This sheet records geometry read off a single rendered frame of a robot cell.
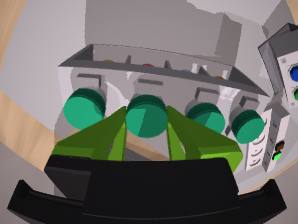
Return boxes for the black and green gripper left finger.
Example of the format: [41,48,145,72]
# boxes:
[50,106,127,161]

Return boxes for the grey flat mat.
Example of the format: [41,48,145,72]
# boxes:
[0,0,298,195]

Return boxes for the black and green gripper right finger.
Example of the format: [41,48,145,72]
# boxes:
[166,106,243,173]

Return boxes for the green screw cap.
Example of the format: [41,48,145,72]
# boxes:
[63,88,106,130]
[186,103,225,134]
[231,110,265,144]
[125,95,168,138]

